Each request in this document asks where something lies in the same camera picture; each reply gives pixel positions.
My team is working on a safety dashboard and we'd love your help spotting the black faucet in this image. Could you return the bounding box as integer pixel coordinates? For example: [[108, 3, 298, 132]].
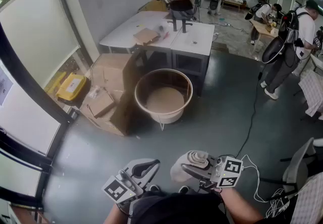
[[180, 19, 193, 34], [167, 17, 179, 33]]

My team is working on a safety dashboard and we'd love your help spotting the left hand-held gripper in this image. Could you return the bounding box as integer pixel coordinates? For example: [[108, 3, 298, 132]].
[[101, 158, 161, 205]]

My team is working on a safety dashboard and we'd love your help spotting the person's left forearm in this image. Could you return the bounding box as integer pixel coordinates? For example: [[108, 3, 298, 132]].
[[103, 202, 132, 224]]

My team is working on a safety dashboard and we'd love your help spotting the white rectangular desk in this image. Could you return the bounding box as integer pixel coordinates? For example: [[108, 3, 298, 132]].
[[99, 11, 170, 54]]

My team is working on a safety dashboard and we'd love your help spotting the low labelled cardboard box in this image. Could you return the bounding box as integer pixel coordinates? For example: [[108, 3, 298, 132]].
[[80, 101, 127, 137]]

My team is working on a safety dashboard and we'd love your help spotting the beige cloth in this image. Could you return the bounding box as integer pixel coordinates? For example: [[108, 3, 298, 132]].
[[170, 150, 210, 183]]

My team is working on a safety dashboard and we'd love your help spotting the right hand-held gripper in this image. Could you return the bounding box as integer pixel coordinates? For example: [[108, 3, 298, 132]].
[[181, 156, 244, 191]]

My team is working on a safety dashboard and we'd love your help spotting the white roller blind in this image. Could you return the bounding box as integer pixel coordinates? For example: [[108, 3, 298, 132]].
[[0, 0, 81, 89]]

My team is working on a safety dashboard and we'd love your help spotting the checked tablecloth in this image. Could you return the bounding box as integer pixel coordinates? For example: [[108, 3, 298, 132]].
[[298, 69, 323, 121], [290, 172, 323, 224]]

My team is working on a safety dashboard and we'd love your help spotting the clear plastic bag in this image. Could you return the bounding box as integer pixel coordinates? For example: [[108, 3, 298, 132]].
[[88, 86, 102, 99]]

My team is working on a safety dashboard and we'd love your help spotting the flat open cardboard box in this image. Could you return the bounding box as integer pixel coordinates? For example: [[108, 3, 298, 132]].
[[133, 27, 160, 46]]

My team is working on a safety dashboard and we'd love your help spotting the long black power cable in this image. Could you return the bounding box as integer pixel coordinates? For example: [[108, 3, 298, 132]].
[[234, 71, 264, 159]]

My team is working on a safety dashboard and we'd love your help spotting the yellow plastic case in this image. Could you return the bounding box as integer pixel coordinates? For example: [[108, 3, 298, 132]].
[[56, 73, 88, 104]]

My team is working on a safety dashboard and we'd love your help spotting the black door frame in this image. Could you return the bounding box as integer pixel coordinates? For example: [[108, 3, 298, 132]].
[[0, 22, 75, 210]]

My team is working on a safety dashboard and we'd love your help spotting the large printed cardboard box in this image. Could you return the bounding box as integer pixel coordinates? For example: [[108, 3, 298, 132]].
[[90, 50, 142, 137]]

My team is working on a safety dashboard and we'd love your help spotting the small cardboard box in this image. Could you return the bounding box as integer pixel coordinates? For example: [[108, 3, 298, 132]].
[[87, 90, 116, 119]]

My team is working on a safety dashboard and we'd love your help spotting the white drawer cabinet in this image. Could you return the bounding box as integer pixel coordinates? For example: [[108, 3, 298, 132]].
[[9, 204, 50, 224]]

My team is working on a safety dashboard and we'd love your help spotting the person's right forearm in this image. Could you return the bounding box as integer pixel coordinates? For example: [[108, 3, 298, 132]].
[[219, 187, 265, 224]]

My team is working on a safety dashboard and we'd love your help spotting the white cable bundle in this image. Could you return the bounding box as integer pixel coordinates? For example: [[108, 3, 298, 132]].
[[241, 154, 291, 218]]

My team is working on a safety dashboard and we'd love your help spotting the round white glass-top table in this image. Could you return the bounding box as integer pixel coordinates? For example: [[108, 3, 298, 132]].
[[134, 68, 194, 132]]

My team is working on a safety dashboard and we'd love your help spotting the light wooden workbench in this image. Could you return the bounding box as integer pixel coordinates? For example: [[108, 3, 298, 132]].
[[250, 19, 280, 51]]

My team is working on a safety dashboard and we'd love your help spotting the grey office chair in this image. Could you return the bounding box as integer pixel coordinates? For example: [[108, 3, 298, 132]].
[[259, 137, 323, 200]]

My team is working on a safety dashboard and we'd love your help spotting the white paper notice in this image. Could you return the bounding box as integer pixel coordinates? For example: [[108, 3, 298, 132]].
[[0, 66, 14, 106]]

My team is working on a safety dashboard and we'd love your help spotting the person's black shirt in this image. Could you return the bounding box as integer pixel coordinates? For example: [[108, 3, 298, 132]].
[[126, 191, 229, 224]]

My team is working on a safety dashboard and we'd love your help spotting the low wooden bench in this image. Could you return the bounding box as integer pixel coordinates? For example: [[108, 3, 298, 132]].
[[223, 0, 248, 12]]

